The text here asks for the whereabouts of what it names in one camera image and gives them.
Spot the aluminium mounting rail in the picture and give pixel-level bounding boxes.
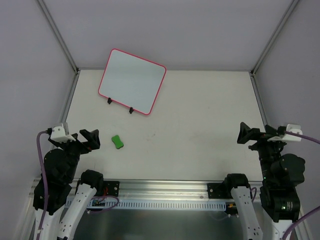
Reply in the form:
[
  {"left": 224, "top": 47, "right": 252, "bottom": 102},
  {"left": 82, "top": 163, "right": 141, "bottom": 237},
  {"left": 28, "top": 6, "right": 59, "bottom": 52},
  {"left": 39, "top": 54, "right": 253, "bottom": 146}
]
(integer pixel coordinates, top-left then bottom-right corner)
[{"left": 28, "top": 177, "right": 266, "bottom": 201}]

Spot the aluminium frame post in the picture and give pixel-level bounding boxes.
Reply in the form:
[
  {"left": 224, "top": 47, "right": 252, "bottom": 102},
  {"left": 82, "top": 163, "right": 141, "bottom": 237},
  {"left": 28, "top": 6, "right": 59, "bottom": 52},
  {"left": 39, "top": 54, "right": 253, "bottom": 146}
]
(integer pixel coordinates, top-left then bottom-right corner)
[
  {"left": 249, "top": 0, "right": 302, "bottom": 76},
  {"left": 35, "top": 0, "right": 79, "bottom": 74}
]

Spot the wire whiteboard stand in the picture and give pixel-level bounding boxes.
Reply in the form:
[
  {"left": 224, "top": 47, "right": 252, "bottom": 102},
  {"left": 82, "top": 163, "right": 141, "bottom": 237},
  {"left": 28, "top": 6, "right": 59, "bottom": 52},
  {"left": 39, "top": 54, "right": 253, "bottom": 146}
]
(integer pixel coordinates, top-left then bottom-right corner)
[{"left": 107, "top": 97, "right": 134, "bottom": 114}]

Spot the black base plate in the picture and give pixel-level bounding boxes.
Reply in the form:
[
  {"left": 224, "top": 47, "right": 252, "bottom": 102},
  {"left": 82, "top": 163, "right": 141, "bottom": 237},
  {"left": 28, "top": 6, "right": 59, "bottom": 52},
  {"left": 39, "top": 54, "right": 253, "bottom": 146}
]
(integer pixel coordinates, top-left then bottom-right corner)
[
  {"left": 102, "top": 180, "right": 120, "bottom": 197},
  {"left": 207, "top": 182, "right": 232, "bottom": 200}
]

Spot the right aluminium frame post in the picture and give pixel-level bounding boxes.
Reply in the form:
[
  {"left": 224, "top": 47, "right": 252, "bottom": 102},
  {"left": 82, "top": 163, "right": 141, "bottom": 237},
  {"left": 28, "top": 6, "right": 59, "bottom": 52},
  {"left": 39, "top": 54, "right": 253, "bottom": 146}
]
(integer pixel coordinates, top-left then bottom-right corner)
[{"left": 249, "top": 0, "right": 302, "bottom": 76}]

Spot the green whiteboard eraser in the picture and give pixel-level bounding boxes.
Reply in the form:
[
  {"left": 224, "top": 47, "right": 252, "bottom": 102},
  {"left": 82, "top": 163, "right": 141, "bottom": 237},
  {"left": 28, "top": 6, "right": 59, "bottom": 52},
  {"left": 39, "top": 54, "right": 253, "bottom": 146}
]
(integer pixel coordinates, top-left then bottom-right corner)
[{"left": 111, "top": 135, "right": 124, "bottom": 150}]

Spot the pink framed whiteboard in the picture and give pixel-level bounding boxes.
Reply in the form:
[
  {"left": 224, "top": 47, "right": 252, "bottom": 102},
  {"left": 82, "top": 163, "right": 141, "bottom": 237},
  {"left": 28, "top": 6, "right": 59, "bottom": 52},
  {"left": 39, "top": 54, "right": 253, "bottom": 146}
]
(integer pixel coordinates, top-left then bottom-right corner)
[{"left": 98, "top": 48, "right": 167, "bottom": 116}]

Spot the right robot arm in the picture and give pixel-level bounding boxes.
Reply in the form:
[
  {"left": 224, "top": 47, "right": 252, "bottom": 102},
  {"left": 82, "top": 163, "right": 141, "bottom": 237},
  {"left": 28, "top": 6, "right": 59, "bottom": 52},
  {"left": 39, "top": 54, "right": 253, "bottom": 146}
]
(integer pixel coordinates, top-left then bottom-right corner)
[{"left": 223, "top": 122, "right": 306, "bottom": 240}]

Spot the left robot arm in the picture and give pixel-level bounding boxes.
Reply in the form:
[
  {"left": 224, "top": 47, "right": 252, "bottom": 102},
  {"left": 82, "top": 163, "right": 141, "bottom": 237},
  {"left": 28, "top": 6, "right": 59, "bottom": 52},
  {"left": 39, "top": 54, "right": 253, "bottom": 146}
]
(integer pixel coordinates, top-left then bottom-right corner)
[{"left": 33, "top": 126, "right": 104, "bottom": 240}]

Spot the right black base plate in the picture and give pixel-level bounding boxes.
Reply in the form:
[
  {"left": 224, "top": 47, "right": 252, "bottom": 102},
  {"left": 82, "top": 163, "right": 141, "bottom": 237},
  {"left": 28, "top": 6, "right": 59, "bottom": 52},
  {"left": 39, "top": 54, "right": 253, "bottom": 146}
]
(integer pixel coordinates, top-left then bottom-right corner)
[{"left": 207, "top": 182, "right": 232, "bottom": 200}]

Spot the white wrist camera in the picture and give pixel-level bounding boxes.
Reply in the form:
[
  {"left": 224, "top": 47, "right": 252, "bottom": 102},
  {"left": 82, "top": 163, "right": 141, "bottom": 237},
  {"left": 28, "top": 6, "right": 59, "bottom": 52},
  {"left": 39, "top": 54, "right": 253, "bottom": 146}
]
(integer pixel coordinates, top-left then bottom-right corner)
[
  {"left": 49, "top": 122, "right": 76, "bottom": 143},
  {"left": 268, "top": 124, "right": 303, "bottom": 143}
]

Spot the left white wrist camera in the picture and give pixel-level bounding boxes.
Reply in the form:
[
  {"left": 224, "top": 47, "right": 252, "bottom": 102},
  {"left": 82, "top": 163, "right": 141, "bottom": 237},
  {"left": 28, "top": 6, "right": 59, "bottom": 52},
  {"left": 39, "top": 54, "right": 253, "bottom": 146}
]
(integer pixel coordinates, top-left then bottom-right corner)
[{"left": 49, "top": 122, "right": 76, "bottom": 143}]

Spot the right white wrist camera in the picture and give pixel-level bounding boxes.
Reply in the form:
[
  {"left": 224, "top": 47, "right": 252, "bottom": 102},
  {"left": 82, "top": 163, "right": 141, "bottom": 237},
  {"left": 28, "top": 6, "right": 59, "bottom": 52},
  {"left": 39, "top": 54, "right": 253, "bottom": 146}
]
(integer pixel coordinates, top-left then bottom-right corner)
[{"left": 268, "top": 124, "right": 303, "bottom": 143}]

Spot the white slotted cable duct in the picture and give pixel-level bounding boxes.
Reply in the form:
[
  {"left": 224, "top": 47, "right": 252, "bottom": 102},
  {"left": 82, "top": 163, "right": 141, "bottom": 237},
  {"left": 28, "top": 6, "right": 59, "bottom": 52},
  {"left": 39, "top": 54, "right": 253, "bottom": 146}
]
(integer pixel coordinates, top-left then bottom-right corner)
[{"left": 87, "top": 199, "right": 227, "bottom": 212}]

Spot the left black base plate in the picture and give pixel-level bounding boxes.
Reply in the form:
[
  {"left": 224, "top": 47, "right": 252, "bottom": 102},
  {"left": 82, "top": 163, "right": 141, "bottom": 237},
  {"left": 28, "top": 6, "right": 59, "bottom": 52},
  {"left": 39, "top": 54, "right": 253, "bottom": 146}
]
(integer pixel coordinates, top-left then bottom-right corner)
[{"left": 102, "top": 180, "right": 120, "bottom": 197}]

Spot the left aluminium frame post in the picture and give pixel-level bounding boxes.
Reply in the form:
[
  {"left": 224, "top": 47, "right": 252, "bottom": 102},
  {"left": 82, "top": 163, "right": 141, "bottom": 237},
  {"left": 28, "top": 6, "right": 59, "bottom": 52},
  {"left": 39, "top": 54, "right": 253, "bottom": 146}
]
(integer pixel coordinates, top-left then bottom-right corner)
[{"left": 35, "top": 0, "right": 79, "bottom": 74}]

